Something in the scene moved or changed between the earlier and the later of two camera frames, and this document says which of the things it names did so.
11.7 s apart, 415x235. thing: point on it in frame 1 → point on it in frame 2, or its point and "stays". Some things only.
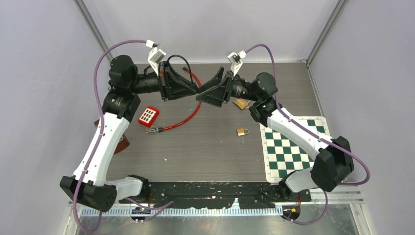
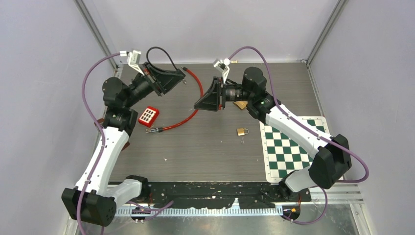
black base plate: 209,195 stays
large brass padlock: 241,103 stays
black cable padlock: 179,56 → 162,50
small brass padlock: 241,131 stays
